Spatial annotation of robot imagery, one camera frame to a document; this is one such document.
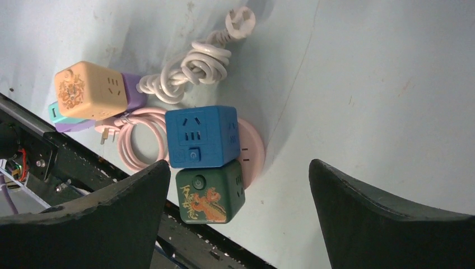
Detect dark green cube socket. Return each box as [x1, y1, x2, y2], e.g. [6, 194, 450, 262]
[175, 160, 245, 224]

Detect purple power strip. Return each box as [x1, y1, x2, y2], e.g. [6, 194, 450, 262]
[53, 73, 148, 133]

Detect beige cube socket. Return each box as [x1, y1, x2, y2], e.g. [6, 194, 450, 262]
[54, 61, 128, 120]

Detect pink coiled power cord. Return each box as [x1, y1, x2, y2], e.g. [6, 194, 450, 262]
[94, 106, 171, 173]

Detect pink round power strip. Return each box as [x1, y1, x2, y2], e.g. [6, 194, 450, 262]
[238, 118, 266, 189]

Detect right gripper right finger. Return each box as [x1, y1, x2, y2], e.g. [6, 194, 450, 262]
[309, 159, 474, 268]

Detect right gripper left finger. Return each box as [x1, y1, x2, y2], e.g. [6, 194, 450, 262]
[1, 160, 171, 268]

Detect white coiled power cord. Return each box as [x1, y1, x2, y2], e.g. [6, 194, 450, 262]
[136, 5, 257, 105]

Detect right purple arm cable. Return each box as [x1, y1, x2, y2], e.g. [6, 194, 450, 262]
[0, 174, 19, 216]

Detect blue cube socket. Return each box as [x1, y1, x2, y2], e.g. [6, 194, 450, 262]
[165, 105, 240, 169]

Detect teal USB charger plug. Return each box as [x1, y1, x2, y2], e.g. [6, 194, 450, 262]
[48, 102, 88, 124]

